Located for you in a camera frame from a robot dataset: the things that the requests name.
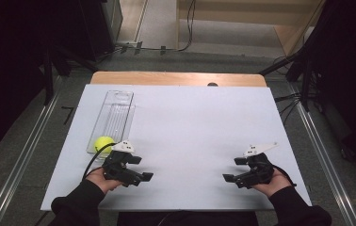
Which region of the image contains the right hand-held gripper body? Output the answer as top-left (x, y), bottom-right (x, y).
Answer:
top-left (235, 141), bottom-right (279, 189)

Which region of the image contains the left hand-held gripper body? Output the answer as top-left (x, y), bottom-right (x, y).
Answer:
top-left (102, 139), bottom-right (136, 186)

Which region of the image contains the yellow tennis ball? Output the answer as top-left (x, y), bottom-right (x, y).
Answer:
top-left (93, 136), bottom-right (117, 154)

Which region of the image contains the clear plastic container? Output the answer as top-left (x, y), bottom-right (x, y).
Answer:
top-left (86, 89), bottom-right (137, 155)

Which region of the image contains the person's left hand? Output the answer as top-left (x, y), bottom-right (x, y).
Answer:
top-left (85, 168), bottom-right (124, 195)

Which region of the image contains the person's right hand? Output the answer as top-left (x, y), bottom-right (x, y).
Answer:
top-left (251, 166), bottom-right (293, 199)

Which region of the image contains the wooden table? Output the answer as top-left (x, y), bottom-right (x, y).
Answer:
top-left (89, 71), bottom-right (268, 89)

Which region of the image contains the black metal stand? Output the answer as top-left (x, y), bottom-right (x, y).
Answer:
top-left (259, 46), bottom-right (314, 112)
top-left (42, 43), bottom-right (99, 106)

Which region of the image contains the black curtain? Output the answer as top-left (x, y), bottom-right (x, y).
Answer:
top-left (301, 0), bottom-right (356, 170)
top-left (0, 0), bottom-right (86, 159)

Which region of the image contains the light wooden shelf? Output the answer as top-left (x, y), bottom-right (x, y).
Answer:
top-left (175, 0), bottom-right (326, 57)

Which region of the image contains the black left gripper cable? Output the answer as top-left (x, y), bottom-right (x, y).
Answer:
top-left (81, 141), bottom-right (118, 183)

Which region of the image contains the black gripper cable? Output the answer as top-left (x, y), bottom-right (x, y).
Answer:
top-left (81, 141), bottom-right (118, 183)
top-left (271, 164), bottom-right (298, 188)

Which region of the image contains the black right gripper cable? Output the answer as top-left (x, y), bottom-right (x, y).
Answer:
top-left (271, 164), bottom-right (298, 188)

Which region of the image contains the metal floor rail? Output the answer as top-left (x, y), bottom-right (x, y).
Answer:
top-left (0, 76), bottom-right (64, 226)
top-left (287, 83), bottom-right (356, 226)

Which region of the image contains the bundle of black cables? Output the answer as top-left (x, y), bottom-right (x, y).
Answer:
top-left (274, 92), bottom-right (302, 125)

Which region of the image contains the black floor cable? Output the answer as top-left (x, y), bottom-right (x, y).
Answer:
top-left (116, 0), bottom-right (198, 55)

